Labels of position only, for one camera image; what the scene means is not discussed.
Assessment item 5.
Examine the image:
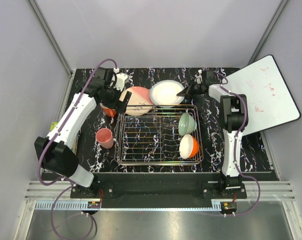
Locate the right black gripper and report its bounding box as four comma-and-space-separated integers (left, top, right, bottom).
178, 79, 203, 101

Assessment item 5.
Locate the pink cream floral plate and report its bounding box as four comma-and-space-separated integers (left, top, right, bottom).
120, 86, 153, 116

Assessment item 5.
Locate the white grey rimmed plate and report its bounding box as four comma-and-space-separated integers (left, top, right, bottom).
149, 80, 184, 108

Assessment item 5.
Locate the pale green bowl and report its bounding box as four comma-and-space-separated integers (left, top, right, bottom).
178, 112, 197, 136

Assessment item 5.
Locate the orange white bowl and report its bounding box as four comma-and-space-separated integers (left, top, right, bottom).
179, 134, 199, 159

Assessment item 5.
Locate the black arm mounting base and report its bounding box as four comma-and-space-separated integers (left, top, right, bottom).
70, 172, 247, 200

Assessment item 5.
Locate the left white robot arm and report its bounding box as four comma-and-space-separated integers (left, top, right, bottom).
34, 68, 131, 198

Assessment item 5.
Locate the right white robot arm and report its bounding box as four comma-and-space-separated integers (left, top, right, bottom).
177, 70, 248, 198

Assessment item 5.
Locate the orange ceramic mug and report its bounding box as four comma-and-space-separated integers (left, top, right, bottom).
100, 103, 117, 118

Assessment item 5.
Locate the pink plastic cup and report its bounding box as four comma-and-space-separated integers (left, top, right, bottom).
95, 128, 114, 149

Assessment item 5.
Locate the green treehouse book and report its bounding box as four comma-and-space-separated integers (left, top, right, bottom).
49, 121, 58, 132

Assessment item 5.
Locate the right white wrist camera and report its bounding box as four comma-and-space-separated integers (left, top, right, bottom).
195, 69, 203, 84

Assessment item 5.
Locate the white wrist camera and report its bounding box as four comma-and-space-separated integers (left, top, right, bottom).
113, 73, 129, 91
195, 69, 203, 84

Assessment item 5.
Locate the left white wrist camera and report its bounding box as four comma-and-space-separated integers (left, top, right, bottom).
113, 73, 129, 91

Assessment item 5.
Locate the metal wire dish rack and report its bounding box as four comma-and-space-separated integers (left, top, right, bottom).
115, 104, 204, 166

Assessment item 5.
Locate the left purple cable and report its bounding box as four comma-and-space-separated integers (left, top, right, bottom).
37, 58, 119, 240

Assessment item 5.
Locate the white whiteboard black frame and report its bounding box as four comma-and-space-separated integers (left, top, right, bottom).
226, 55, 301, 136

